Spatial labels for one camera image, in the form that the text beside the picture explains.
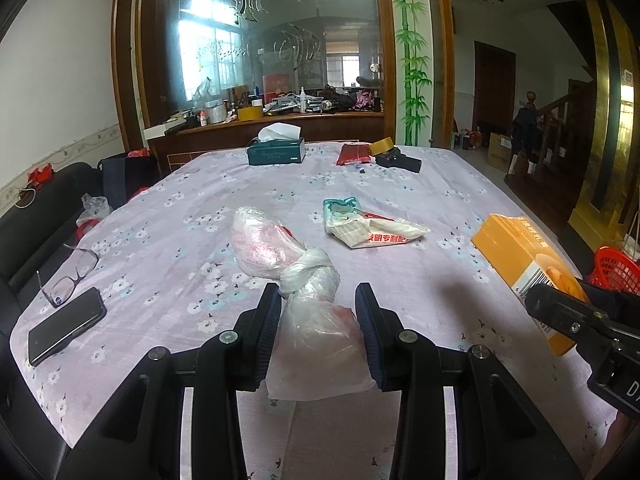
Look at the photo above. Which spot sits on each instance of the black-framed eyeglasses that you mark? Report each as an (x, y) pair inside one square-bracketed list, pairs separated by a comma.
[(75, 270)]

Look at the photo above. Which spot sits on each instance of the person's right forearm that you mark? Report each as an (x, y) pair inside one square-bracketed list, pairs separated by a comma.
[(615, 450)]

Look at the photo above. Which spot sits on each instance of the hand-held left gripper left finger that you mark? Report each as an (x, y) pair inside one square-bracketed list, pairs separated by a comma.
[(272, 325)]

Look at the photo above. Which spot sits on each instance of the teal plastic wrapper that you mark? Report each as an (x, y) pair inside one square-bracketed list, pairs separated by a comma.
[(340, 210)]

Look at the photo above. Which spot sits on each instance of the dark jacket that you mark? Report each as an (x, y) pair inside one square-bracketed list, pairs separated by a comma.
[(527, 132)]

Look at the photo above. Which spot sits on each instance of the wood-framed glass partition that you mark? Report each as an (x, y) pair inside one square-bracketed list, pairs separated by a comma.
[(250, 35)]

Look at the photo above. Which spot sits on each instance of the wide yellow tape roll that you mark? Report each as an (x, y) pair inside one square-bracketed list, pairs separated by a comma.
[(250, 113)]

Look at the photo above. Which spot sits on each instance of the red plastic basket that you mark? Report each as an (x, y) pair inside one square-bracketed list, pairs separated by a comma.
[(617, 265)]

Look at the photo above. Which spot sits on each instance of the green bamboo decal panel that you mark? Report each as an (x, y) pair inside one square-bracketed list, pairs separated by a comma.
[(412, 50)]

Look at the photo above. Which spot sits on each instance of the small clear plastic bag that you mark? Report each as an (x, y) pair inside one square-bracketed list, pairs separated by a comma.
[(94, 207)]

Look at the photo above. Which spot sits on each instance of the knotted clear plastic bag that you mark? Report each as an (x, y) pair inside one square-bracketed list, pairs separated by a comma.
[(315, 350)]

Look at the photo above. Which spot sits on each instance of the white spray bottle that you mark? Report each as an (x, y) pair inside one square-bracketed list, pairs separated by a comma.
[(303, 100)]

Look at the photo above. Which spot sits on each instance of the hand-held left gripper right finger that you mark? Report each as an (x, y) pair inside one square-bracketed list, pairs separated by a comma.
[(367, 330)]

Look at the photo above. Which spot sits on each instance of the orange cardboard box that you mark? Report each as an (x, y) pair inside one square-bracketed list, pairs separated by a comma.
[(520, 255)]

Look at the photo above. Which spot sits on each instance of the white round container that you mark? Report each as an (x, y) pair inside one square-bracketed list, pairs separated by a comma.
[(215, 112)]

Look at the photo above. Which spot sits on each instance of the red box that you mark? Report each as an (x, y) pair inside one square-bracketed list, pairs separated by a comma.
[(276, 90)]

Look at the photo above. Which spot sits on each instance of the pink bag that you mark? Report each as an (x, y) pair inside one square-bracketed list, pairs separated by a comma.
[(362, 101)]

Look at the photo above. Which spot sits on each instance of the black box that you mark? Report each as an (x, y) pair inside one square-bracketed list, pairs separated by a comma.
[(400, 161)]

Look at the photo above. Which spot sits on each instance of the black sofa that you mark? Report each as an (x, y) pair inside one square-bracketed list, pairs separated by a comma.
[(30, 240)]

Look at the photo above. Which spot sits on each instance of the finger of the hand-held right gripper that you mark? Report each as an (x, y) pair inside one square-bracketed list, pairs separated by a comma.
[(560, 315), (617, 302)]

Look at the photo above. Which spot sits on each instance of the white red-printed plastic packet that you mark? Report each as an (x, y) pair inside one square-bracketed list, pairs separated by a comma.
[(390, 232)]

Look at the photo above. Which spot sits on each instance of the red cloth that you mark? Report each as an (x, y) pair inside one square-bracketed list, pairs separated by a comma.
[(41, 175)]

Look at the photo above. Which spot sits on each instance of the red packet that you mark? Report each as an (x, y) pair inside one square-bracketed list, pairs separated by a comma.
[(354, 155)]

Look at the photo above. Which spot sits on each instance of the golden pillar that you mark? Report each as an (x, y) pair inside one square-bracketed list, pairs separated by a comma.
[(607, 110)]

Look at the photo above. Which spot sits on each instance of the teal tissue box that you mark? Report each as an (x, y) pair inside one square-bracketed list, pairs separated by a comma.
[(275, 152)]

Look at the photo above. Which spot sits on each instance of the small white bottle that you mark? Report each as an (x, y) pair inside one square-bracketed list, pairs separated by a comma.
[(203, 119)]

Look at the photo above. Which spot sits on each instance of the brown wooden door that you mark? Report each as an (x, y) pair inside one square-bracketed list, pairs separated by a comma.
[(494, 87)]

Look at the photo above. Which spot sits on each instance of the black smartphone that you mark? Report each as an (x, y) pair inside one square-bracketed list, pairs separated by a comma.
[(67, 325)]

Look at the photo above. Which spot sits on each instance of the wooden staircase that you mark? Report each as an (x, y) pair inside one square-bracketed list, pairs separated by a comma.
[(555, 160)]

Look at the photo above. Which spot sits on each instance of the black bag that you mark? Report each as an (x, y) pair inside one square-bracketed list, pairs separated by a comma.
[(125, 180)]

